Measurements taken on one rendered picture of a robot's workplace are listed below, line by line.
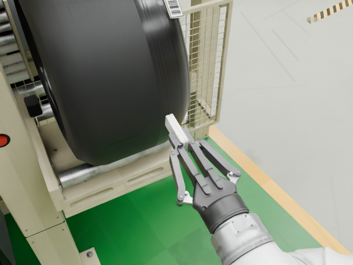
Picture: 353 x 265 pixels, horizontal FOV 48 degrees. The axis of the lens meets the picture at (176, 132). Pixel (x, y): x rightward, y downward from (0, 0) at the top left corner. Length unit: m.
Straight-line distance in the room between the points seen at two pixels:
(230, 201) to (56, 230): 0.86
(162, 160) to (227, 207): 0.55
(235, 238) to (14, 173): 0.69
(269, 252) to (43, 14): 0.57
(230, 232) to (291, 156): 1.77
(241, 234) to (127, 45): 0.41
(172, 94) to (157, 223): 1.27
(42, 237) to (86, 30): 0.83
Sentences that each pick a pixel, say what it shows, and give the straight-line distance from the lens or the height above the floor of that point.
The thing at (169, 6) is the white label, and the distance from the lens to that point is 0.83.
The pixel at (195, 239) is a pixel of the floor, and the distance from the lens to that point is 2.00.
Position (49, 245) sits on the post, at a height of 0.52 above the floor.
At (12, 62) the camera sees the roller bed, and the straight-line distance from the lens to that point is 1.39.
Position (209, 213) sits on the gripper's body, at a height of 1.22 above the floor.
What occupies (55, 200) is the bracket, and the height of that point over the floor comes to 0.91.
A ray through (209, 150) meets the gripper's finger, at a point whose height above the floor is 1.23.
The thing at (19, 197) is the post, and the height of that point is 0.83.
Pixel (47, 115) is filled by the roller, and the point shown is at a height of 0.90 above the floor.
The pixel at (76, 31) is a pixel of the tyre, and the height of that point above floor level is 1.37.
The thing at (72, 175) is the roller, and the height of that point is 0.92.
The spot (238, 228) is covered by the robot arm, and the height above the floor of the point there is 1.23.
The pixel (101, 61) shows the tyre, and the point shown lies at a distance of 0.77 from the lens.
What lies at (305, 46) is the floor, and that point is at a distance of 3.22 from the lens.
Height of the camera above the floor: 1.78
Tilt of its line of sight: 48 degrees down
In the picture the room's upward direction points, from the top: straight up
